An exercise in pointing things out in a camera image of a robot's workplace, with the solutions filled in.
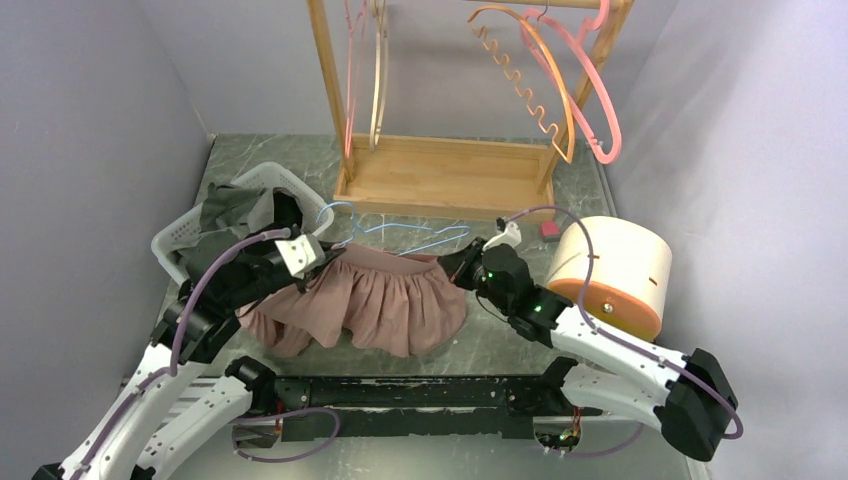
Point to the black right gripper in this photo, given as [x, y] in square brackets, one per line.
[458, 265]

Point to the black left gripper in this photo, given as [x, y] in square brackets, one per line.
[329, 252]

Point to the blue wire hanger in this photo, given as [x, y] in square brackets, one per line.
[435, 236]

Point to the pink pleated skirt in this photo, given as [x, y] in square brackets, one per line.
[403, 305]

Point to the grey skirt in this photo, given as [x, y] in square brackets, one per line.
[230, 214]

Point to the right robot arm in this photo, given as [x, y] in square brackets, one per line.
[685, 397]

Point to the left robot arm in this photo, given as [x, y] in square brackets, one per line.
[134, 439]

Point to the beige wooden hanger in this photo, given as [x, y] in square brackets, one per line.
[379, 13]

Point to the thick pink plastic hanger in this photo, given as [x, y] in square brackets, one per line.
[591, 45]

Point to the white plastic laundry basket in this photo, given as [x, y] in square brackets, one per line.
[268, 174]

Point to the wooden clothes rack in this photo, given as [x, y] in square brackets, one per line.
[462, 179]

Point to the small pink block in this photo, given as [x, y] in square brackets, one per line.
[550, 232]

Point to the cream cylinder with orange base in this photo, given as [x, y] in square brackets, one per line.
[628, 266]

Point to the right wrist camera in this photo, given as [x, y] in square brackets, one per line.
[508, 234]

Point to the black base frame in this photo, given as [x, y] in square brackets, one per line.
[391, 406]

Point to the thin pink wire hanger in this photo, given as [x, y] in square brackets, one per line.
[356, 21]

